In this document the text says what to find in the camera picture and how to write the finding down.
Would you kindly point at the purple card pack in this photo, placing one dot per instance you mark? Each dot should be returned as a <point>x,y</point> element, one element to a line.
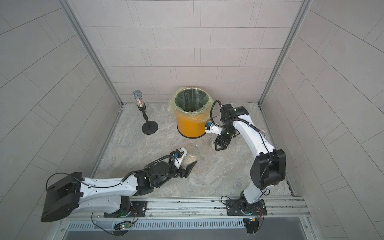
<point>263,133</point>

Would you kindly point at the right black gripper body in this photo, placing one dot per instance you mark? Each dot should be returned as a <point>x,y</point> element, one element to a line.
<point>227,134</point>

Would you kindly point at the aluminium mounting rail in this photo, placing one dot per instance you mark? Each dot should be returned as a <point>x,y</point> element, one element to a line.
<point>204,208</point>

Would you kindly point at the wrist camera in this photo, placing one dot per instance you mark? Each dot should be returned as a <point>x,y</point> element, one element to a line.
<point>211,128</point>
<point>177,162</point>

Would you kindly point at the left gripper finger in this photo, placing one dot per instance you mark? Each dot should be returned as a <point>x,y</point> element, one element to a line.
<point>185,172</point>
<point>181,153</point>

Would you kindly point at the black stand with shaker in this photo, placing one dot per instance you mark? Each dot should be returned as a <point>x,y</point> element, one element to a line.
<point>149,127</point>

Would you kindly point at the left controller board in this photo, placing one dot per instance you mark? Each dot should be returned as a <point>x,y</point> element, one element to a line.
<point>120,229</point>

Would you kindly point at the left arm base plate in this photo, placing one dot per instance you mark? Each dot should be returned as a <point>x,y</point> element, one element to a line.
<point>139,208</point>

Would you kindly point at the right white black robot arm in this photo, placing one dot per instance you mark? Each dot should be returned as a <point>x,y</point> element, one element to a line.
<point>269,166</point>

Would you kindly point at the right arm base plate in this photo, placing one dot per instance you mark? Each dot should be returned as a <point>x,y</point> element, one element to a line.
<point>242,208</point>

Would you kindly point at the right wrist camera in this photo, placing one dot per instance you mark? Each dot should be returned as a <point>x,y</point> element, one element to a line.
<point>211,128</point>

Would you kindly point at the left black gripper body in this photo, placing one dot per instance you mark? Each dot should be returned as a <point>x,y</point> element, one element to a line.
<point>171,171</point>

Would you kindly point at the controller board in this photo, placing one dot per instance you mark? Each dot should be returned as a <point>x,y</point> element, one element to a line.
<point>251,225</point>
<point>120,229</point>

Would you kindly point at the orange trash bin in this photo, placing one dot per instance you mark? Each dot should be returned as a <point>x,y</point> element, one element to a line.
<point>190,129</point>

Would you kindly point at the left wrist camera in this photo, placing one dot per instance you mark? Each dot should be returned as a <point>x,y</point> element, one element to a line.
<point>177,162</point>

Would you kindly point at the right controller board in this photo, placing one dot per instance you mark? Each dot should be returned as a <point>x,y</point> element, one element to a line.
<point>251,225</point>

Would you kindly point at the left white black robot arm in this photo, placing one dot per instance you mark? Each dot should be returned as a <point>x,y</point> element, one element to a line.
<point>74,193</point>

